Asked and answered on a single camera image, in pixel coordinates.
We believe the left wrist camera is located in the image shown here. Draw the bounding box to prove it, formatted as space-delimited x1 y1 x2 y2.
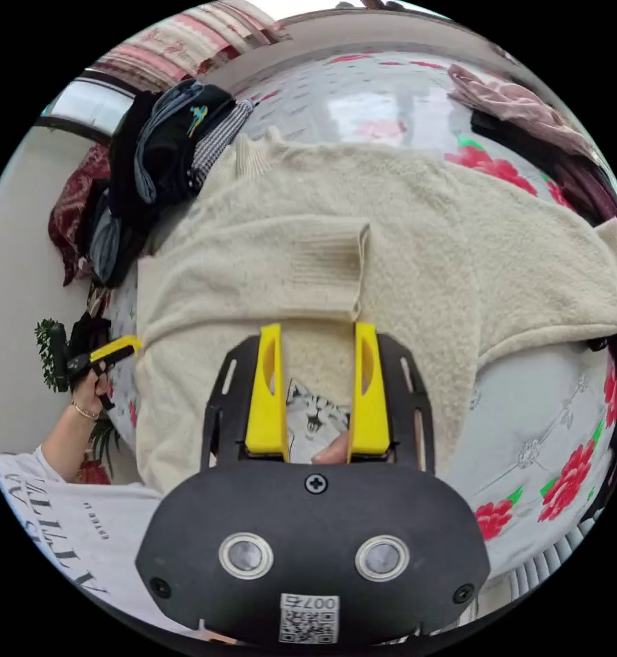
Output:
50 322 70 393

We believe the person's left hand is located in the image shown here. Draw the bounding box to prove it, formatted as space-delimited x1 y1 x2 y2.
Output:
71 370 109 420

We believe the pile of pink and maroon clothes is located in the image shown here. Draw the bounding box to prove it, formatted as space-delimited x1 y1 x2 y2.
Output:
446 64 617 355

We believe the pink striped curtain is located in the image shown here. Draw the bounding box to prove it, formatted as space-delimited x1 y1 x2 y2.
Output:
95 10 288 83

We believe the beige long sleeve sweater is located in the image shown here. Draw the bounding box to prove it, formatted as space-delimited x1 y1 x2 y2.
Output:
133 127 617 486

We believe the green plant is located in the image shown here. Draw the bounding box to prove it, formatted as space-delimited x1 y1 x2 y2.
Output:
34 318 122 478

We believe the person's left forearm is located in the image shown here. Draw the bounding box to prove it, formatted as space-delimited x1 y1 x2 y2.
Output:
40 402 103 483

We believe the bed with floral quilt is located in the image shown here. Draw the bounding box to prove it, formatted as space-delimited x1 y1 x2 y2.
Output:
90 49 617 591

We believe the person's body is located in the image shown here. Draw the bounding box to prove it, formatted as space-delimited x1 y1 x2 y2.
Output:
0 378 351 637

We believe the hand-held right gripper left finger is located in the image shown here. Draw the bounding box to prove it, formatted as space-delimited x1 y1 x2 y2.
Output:
244 323 290 459

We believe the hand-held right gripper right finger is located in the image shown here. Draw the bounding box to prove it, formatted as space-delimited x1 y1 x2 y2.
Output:
347 322 393 456

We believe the window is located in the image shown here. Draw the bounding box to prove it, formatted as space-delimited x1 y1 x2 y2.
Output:
40 75 140 146

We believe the pile of dark clothes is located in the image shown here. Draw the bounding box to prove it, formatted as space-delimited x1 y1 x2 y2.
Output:
49 79 255 288

